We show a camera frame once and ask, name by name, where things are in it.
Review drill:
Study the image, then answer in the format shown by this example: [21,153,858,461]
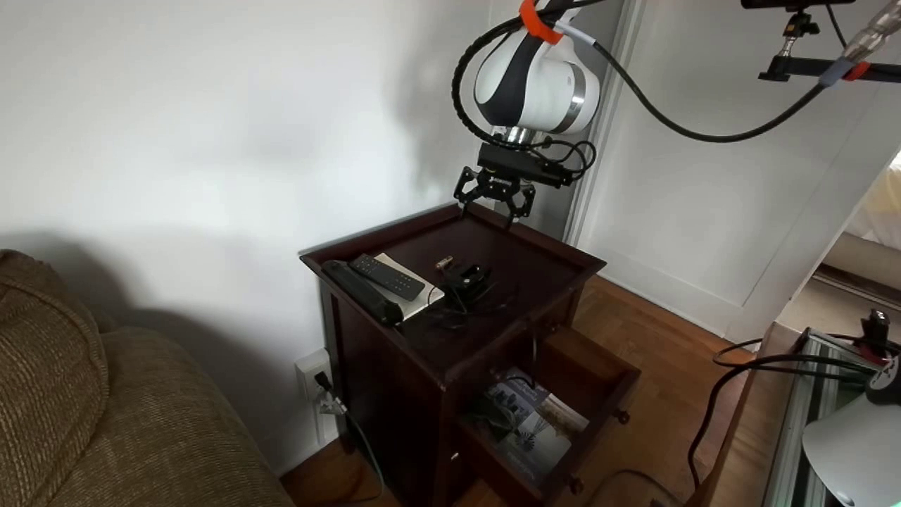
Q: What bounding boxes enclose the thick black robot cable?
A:
[447,0,901,147]

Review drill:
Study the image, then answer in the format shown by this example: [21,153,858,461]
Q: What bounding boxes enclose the black plug with cable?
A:
[311,368,389,491]

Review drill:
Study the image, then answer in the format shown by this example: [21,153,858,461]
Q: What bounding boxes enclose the white rounded robot base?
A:
[800,391,901,507]

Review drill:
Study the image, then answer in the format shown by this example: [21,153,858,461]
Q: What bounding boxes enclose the black camera boom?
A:
[758,54,901,87]

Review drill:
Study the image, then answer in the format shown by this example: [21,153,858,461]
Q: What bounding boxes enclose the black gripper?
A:
[452,167,541,232]

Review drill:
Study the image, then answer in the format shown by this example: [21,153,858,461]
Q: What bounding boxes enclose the black battery charger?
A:
[437,260,494,318]

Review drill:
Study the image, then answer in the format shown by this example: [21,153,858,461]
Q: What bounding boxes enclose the small white booklet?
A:
[538,389,590,436]

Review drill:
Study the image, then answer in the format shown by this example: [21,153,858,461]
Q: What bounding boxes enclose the thin black camera cable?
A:
[822,3,863,67]

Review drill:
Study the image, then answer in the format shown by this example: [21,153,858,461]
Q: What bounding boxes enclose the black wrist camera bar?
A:
[475,137,576,188]

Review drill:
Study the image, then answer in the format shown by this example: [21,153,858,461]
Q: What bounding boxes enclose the thin black wrist cable bundle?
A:
[531,134,603,192]

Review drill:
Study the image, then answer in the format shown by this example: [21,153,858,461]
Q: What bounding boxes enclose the aluminium frame rail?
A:
[763,326,882,507]

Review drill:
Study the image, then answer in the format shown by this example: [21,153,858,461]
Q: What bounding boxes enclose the colourful magazine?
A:
[472,367,576,484]

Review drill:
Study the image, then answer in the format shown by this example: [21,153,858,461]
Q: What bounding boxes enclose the black mounted camera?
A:
[738,0,858,15]

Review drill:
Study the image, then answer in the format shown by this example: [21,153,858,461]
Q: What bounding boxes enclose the orange cable strap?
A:
[518,0,565,47]

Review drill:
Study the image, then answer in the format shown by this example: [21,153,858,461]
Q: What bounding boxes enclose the black camera ball mount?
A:
[777,9,824,64]

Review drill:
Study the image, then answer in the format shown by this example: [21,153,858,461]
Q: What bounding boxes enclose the black knob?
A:
[858,306,896,361]

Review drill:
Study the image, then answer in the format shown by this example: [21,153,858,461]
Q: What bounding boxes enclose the white panelled door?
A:
[559,0,901,346]

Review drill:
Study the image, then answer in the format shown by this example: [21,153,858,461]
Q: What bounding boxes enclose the black cables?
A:
[683,334,882,507]

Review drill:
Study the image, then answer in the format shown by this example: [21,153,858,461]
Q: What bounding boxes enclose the dark wooden side table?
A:
[294,198,607,507]

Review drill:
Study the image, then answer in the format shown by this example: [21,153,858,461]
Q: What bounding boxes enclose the dark wooden drawer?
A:
[458,322,645,507]

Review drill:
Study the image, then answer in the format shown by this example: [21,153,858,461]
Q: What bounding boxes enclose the white wall outlet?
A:
[292,346,342,447]

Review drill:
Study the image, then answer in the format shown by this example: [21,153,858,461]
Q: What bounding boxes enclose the brown fabric sofa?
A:
[0,247,297,507]

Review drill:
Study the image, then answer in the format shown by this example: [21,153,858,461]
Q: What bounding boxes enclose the thick black remote control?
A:
[321,260,409,329]

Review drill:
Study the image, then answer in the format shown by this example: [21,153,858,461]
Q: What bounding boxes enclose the flat black remote with buttons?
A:
[349,250,430,303]

